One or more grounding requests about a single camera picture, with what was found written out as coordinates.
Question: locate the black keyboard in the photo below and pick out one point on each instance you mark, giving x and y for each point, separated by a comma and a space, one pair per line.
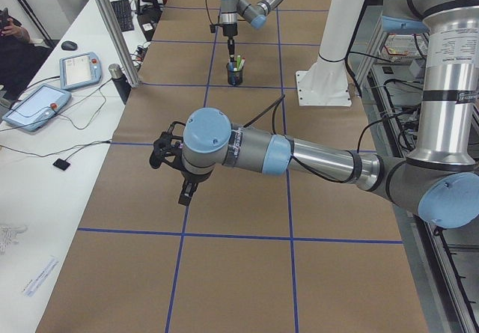
123, 14

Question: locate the blue marker pen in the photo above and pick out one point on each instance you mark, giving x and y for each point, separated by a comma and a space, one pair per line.
231, 76

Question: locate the teach pendant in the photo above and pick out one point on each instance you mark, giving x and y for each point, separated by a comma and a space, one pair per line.
37, 109
79, 71

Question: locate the small black square pad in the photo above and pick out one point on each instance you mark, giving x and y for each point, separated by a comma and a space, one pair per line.
61, 164

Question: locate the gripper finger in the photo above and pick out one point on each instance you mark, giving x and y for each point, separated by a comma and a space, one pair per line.
192, 189
233, 57
229, 48
184, 194

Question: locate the black computer mouse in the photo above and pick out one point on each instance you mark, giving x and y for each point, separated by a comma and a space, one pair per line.
69, 45

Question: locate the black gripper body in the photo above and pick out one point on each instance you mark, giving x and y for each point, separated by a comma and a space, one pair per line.
230, 30
194, 178

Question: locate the teach pendant far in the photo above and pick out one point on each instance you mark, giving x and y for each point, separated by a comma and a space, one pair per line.
79, 71

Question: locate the teach pendant near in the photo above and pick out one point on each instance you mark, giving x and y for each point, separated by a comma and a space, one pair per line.
37, 109

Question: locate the dark steel water bottle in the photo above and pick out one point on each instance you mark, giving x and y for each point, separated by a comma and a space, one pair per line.
120, 81

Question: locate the brown paper table cover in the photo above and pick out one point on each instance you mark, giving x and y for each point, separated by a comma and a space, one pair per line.
252, 253

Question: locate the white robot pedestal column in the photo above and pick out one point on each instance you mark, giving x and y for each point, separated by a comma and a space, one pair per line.
326, 83

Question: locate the aluminium frame post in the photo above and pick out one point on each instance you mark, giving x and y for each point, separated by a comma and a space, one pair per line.
116, 35

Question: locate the black mesh pen cup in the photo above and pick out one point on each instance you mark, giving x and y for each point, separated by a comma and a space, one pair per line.
238, 76

